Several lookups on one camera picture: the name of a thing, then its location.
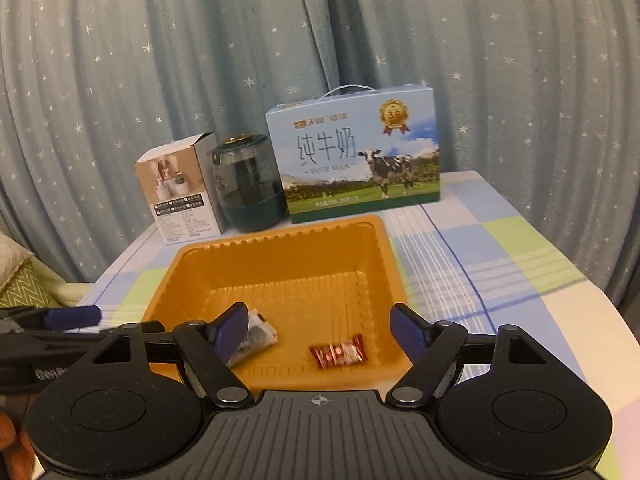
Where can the clear black snack packet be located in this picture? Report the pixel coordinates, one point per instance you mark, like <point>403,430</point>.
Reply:
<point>260,336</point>

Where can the left hand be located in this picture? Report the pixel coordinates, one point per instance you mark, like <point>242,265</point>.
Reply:
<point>16,450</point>

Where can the white humidifier box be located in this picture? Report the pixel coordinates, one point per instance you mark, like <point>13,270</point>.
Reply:
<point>177,180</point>

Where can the green chevron cushion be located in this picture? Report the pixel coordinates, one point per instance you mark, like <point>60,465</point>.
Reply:
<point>24,289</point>

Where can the blue milk carton box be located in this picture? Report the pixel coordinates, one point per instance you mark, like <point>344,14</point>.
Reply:
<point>356,150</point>

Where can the plaid tablecloth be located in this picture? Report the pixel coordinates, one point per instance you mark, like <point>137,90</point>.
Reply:
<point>469,258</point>

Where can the orange plastic tray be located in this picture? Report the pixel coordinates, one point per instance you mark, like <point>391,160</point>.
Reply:
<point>320,283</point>

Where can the dark green humidifier jar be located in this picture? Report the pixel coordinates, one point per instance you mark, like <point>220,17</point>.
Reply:
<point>247,183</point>

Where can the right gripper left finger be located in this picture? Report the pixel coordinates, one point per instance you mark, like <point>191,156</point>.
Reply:
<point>206,350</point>

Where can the dark red candy packet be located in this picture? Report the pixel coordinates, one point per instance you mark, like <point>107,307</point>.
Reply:
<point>347,353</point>

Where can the blue star curtain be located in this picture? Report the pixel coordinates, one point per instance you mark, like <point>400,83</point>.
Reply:
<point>541,97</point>

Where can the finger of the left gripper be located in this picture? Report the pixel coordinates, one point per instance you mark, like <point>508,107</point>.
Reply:
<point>46,318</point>
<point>160,346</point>

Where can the beige cushion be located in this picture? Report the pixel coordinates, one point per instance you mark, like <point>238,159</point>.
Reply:
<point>12,257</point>

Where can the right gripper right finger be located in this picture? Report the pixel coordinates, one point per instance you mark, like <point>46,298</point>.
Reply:
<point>433,350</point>

